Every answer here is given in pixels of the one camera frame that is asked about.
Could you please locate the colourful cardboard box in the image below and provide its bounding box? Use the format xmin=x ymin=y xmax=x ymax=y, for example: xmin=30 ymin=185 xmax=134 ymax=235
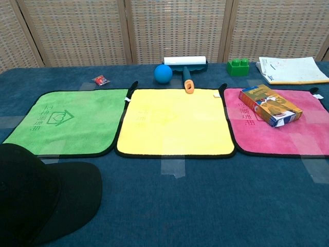
xmin=238 ymin=84 xmax=303 ymax=128

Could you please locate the yellow microfiber cloth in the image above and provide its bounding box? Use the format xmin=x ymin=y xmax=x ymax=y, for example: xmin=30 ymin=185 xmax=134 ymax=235
xmin=115 ymin=82 xmax=236 ymax=160

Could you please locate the clear tape strip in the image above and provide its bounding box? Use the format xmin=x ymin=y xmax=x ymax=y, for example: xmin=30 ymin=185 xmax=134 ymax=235
xmin=300 ymin=154 xmax=329 ymax=184
xmin=40 ymin=155 xmax=65 ymax=165
xmin=0 ymin=115 xmax=24 ymax=129
xmin=160 ymin=155 xmax=186 ymax=179

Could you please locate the blue ball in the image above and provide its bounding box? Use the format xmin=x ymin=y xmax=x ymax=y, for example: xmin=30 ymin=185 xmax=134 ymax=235
xmin=154 ymin=64 xmax=172 ymax=84

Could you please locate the red candy wrapper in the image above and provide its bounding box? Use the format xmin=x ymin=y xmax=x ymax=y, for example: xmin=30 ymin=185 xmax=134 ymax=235
xmin=92 ymin=75 xmax=111 ymax=86

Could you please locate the green microfiber cloth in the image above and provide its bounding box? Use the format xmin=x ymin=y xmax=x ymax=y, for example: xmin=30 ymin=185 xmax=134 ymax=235
xmin=2 ymin=81 xmax=139 ymax=158

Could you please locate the green toy building block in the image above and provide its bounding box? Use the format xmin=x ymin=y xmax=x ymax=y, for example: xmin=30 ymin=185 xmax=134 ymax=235
xmin=226 ymin=58 xmax=251 ymax=77

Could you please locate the pink microfiber cloth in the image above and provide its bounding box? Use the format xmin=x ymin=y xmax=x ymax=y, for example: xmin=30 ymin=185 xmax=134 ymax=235
xmin=222 ymin=86 xmax=329 ymax=159

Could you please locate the woven folding screen panel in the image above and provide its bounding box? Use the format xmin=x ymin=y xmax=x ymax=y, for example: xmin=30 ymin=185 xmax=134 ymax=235
xmin=125 ymin=0 xmax=233 ymax=65
xmin=0 ymin=0 xmax=43 ymax=74
xmin=224 ymin=0 xmax=329 ymax=63
xmin=16 ymin=0 xmax=133 ymax=68

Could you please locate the white paper stack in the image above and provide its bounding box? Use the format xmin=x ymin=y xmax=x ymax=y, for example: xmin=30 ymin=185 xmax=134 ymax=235
xmin=255 ymin=56 xmax=329 ymax=85

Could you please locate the black baseball cap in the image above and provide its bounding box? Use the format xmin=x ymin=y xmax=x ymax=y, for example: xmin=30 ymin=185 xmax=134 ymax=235
xmin=0 ymin=143 xmax=103 ymax=247

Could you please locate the lint roller with orange handle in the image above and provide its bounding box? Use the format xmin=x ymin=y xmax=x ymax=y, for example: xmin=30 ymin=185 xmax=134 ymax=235
xmin=163 ymin=56 xmax=209 ymax=95

